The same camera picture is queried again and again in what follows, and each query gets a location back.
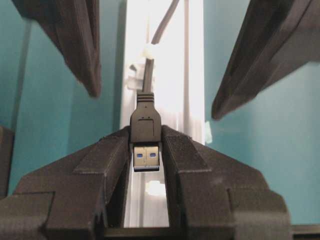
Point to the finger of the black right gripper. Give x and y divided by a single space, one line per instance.
276 38
74 28

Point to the aluminium extrusion rail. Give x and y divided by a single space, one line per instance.
179 91

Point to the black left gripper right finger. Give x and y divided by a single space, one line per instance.
212 196

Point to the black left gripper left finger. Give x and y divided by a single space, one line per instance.
73 198

